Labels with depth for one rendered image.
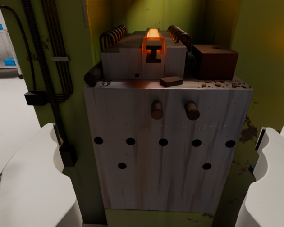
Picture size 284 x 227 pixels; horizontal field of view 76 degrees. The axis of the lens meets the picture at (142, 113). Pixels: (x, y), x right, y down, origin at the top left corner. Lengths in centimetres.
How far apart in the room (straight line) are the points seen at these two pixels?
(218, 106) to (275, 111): 36
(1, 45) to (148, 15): 422
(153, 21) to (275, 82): 55
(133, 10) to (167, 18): 16
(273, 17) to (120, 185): 65
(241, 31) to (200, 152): 36
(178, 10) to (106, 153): 68
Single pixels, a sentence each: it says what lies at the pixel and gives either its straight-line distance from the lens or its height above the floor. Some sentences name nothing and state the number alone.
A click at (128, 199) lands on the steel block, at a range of 66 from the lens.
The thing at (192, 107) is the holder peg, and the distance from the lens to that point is 40.
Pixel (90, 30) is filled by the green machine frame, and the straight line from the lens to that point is 61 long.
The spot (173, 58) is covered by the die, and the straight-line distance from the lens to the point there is 45.
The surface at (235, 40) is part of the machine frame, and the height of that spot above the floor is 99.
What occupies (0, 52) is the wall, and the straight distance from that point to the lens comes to 495.
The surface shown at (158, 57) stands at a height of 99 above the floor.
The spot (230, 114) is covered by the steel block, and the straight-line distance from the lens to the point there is 47.
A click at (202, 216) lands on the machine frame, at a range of 75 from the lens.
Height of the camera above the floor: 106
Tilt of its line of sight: 29 degrees down
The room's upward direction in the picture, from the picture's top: 1 degrees counter-clockwise
